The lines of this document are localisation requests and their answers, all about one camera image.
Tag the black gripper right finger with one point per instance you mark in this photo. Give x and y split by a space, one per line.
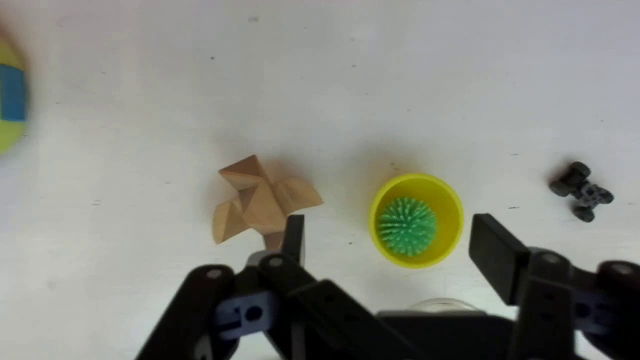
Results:
501 256

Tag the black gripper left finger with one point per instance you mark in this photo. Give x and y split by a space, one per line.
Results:
292 236

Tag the green spiky ball toy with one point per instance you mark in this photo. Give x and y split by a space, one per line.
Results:
406 227

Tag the small black wheeled toy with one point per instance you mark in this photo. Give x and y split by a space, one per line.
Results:
581 192

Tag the orange toy car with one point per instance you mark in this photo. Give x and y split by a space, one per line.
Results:
12 101

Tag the wooden star puzzle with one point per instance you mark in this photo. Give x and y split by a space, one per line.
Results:
257 196

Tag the clear glass jar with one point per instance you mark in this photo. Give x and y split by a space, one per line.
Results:
442 305

